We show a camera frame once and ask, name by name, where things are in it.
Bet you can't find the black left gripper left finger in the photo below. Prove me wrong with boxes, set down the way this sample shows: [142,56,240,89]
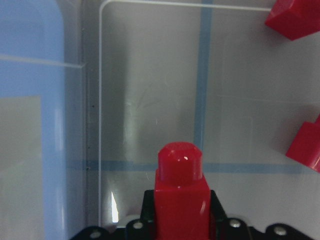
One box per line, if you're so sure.
[124,190,157,240]

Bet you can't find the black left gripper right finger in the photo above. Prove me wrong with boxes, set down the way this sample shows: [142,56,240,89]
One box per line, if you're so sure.
[209,190,248,240]

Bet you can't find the red block from tray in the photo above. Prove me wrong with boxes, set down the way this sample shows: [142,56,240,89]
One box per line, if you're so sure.
[154,142,211,240]

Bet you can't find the red block box centre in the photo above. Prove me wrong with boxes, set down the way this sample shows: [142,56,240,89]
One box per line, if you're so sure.
[285,116,320,173]

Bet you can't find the clear plastic storage box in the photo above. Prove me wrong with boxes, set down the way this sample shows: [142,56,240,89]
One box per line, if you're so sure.
[56,0,320,240]

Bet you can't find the red block box edge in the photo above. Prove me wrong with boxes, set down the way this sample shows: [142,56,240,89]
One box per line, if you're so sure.
[264,0,320,41]

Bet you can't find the blue plastic tray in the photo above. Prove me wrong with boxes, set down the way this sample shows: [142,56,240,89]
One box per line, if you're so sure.
[0,0,67,240]

